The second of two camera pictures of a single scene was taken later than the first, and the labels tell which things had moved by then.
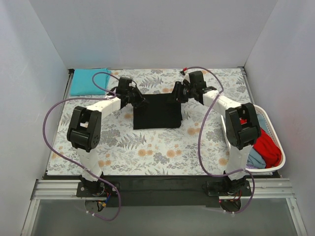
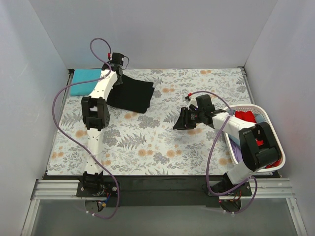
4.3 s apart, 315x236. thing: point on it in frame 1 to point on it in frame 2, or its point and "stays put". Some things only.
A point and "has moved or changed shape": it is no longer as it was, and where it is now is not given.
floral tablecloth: x=200 y=148 stays put
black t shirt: x=162 y=110 has moved or changed shape
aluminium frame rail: x=260 y=189 stays put
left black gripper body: x=137 y=97 to x=119 y=74
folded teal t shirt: x=82 y=84 stays put
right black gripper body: x=177 y=92 to x=186 y=118
